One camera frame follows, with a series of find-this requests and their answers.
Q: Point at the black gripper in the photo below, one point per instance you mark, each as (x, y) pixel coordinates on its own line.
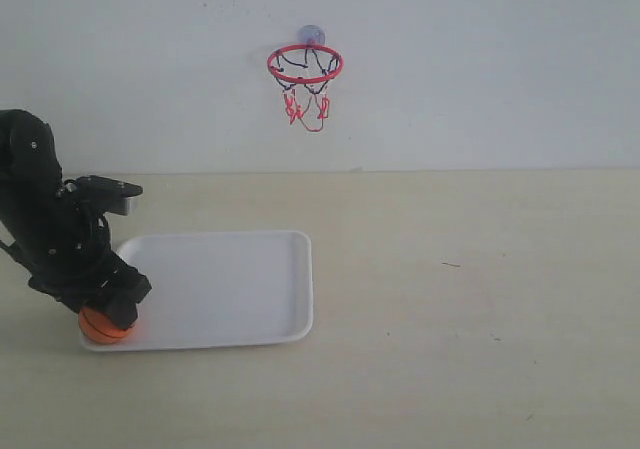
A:
(66, 247)

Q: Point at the red mini basketball hoop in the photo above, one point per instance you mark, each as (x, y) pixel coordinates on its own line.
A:
(304, 73)

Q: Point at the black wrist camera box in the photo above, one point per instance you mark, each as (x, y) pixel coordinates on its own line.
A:
(105, 195)

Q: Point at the small orange basketball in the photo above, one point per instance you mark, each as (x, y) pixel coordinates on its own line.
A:
(99, 329)

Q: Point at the white plastic tray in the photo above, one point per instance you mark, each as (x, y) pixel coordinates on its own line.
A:
(220, 289)

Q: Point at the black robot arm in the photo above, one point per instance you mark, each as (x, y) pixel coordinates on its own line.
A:
(28, 160)

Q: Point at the clear suction cup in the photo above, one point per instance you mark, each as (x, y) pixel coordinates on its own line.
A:
(311, 35)

